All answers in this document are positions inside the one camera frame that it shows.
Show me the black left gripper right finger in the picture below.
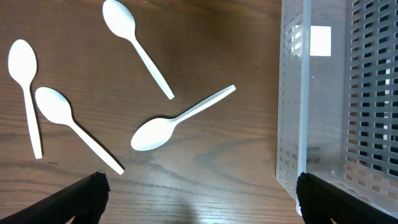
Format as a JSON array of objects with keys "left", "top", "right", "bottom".
[{"left": 296, "top": 172, "right": 397, "bottom": 224}]

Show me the white plastic spoon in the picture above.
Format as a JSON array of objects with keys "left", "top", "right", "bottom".
[
  {"left": 35, "top": 87, "right": 124, "bottom": 175},
  {"left": 7, "top": 39, "right": 42, "bottom": 159},
  {"left": 102, "top": 0, "right": 174, "bottom": 100}
]

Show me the white plastic spoon far left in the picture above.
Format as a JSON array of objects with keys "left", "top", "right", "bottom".
[{"left": 7, "top": 39, "right": 42, "bottom": 159}]

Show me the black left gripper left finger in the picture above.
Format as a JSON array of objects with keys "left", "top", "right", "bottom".
[{"left": 1, "top": 172, "right": 110, "bottom": 223}]

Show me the white plastic spoon angled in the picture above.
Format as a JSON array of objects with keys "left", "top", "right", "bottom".
[{"left": 131, "top": 85, "right": 236, "bottom": 151}]

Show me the white plastic spoon lower left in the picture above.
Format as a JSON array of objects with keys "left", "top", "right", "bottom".
[{"left": 35, "top": 87, "right": 124, "bottom": 175}]

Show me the clear plastic perforated basket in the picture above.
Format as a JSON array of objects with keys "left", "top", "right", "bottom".
[{"left": 276, "top": 0, "right": 397, "bottom": 217}]

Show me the white plastic spoon upper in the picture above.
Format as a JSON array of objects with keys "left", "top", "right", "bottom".
[{"left": 102, "top": 0, "right": 174, "bottom": 100}]

